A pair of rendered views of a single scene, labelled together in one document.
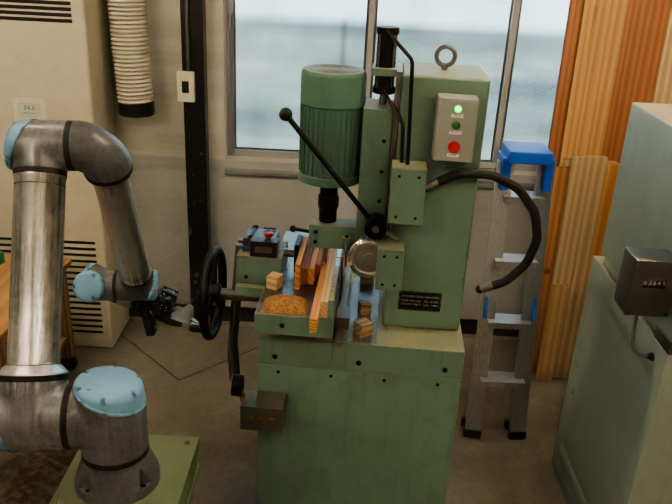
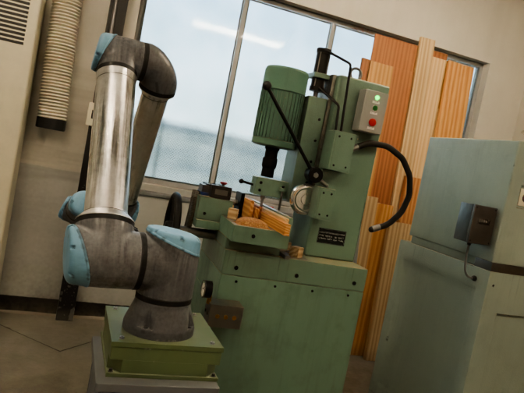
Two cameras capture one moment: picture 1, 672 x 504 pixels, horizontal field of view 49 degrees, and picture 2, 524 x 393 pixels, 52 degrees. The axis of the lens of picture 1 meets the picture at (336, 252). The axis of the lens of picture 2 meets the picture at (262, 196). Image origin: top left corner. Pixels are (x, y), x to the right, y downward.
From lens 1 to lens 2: 104 cm
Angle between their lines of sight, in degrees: 28
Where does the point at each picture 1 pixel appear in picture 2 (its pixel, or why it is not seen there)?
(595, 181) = (370, 213)
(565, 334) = not seen: hidden behind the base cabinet
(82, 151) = (157, 61)
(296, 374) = (249, 284)
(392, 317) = (312, 248)
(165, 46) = (79, 85)
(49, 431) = (132, 262)
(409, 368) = (331, 281)
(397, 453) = (313, 355)
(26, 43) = not seen: outside the picture
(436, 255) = (346, 203)
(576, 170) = not seen: hidden behind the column
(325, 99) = (288, 83)
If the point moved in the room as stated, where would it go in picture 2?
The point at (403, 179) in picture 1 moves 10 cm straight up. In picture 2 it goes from (341, 139) to (347, 112)
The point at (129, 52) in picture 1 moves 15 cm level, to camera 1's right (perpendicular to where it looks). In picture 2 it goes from (58, 79) to (88, 85)
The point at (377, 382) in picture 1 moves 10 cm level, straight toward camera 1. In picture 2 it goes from (307, 292) to (316, 300)
